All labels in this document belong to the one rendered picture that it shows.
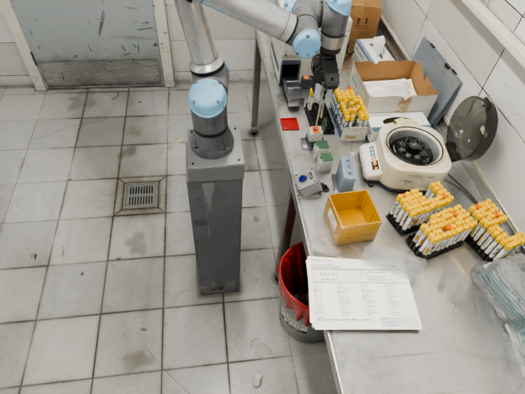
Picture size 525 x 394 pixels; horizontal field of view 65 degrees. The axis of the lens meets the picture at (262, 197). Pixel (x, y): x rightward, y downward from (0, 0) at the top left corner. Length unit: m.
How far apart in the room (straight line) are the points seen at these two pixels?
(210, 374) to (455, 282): 1.16
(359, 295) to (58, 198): 1.98
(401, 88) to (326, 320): 1.10
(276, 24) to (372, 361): 0.91
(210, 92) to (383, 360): 0.91
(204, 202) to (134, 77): 1.97
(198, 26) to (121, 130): 1.83
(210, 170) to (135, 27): 1.90
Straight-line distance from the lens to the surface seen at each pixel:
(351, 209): 1.41
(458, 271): 1.41
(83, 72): 3.41
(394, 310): 1.25
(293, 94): 1.77
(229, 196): 1.53
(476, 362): 1.30
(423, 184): 1.52
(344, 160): 1.43
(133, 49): 3.24
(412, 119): 1.70
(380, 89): 1.86
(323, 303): 1.20
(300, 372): 2.06
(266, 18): 1.14
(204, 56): 1.36
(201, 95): 1.30
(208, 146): 1.38
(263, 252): 2.30
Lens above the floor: 1.95
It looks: 50 degrees down
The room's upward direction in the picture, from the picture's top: 5 degrees clockwise
